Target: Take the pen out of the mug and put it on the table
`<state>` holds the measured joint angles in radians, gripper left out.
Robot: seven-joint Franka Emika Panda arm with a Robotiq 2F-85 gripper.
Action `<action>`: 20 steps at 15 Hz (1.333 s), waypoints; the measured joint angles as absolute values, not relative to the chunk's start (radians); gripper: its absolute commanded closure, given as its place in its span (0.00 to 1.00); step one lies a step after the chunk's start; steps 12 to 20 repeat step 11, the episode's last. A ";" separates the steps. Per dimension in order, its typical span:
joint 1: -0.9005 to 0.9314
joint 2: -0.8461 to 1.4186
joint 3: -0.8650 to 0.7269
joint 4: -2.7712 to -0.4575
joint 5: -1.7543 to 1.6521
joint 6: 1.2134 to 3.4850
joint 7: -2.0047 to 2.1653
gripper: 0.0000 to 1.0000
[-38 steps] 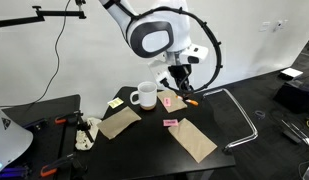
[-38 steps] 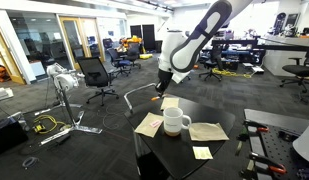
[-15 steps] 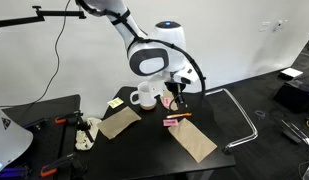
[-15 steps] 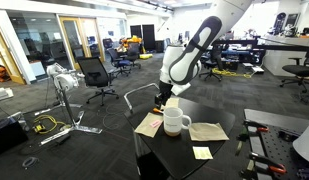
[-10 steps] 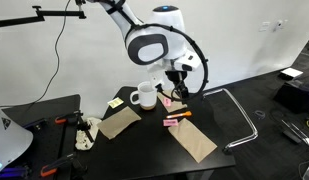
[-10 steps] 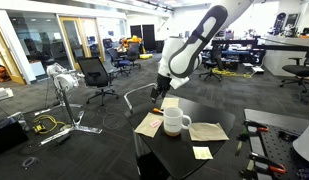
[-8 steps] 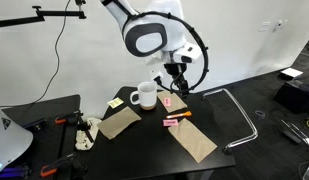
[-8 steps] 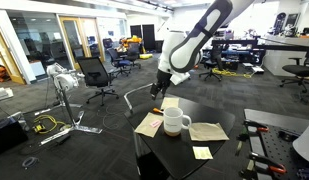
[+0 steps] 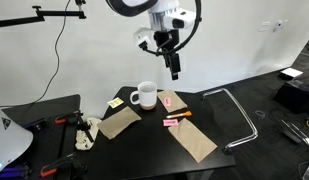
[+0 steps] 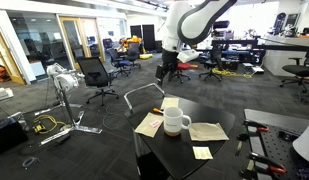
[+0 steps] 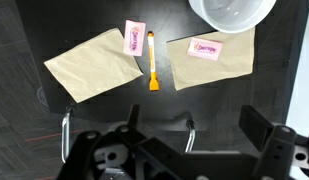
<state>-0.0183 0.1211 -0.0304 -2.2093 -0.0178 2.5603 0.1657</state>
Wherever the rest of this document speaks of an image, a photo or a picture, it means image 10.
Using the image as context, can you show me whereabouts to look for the pale yellow printed note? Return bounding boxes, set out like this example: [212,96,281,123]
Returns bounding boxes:
[192,145,214,161]

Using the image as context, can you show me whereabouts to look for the black tall machine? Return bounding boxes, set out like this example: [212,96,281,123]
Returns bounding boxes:
[272,12,288,36]

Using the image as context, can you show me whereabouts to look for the dark office chair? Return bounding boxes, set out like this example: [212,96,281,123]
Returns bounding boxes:
[198,44,225,83]

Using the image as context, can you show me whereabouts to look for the orange handled bar clamp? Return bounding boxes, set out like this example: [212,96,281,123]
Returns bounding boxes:
[243,119,270,133]
[238,151,288,178]

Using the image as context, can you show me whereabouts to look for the wooden framed glass door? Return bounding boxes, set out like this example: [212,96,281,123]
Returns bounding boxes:
[58,16,107,72]

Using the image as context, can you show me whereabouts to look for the yellow orange machine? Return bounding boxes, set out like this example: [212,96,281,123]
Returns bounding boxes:
[119,35,144,48]

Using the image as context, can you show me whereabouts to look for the red stool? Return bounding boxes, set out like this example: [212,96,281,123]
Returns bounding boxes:
[170,62,199,84]

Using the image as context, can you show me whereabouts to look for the black upright panels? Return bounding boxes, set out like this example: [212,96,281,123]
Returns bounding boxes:
[129,24,157,53]

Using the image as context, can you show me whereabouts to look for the chrome tube frame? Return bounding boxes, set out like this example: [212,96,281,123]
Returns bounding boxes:
[123,82,166,115]

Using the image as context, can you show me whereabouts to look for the small black office chair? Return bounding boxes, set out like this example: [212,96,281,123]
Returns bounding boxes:
[126,42,143,70]

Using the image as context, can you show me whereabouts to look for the beige cloth napkin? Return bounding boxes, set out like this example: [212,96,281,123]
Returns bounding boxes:
[188,122,230,142]

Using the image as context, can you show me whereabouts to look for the white counter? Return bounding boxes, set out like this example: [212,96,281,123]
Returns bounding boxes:
[262,34,309,78]

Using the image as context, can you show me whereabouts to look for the small white floor box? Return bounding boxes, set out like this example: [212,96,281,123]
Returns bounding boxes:
[251,65,266,74]

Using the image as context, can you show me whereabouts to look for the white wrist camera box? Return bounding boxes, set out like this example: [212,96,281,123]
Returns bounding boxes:
[176,49,200,64]

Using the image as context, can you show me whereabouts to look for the yellow floor object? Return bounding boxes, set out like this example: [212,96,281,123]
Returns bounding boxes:
[139,53,154,61]

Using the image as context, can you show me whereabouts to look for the large black mesh office chair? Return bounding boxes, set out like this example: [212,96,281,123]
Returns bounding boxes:
[76,55,120,107]

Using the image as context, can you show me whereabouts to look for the pink sticky note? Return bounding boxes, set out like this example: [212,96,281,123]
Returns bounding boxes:
[149,119,163,129]

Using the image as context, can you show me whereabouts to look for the yellow floor cable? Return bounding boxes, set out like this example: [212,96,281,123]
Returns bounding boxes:
[33,114,67,135]

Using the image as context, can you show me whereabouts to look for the black box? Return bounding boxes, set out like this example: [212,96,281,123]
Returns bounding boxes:
[0,116,29,157]

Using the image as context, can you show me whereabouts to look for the orange robot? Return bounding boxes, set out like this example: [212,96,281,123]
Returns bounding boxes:
[0,64,11,83]

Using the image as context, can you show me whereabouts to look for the black cable coil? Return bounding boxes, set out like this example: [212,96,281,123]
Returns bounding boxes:
[21,156,40,169]

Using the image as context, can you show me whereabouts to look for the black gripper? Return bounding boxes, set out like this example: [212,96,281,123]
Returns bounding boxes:
[155,49,179,87]

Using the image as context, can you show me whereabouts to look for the white flat box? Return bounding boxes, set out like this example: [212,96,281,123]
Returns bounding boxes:
[0,87,15,103]

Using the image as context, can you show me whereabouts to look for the black office chair with armrests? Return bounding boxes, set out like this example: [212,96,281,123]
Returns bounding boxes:
[279,49,309,94]

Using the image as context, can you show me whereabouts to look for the blue office chair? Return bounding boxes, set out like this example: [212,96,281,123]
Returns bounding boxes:
[106,47,133,79]

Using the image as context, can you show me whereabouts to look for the white ceramic mug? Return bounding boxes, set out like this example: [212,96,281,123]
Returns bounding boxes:
[162,106,193,137]

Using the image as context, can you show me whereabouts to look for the white device on metal stand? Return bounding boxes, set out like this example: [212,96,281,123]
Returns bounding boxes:
[34,62,104,147]

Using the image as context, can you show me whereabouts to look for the black horizontal bar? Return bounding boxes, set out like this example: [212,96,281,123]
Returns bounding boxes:
[211,38,309,52]

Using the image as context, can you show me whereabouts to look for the black clamp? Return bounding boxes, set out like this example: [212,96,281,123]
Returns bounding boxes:
[278,130,299,142]

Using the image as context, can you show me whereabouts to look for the long yellow cable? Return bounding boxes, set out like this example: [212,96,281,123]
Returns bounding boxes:
[211,67,254,80]

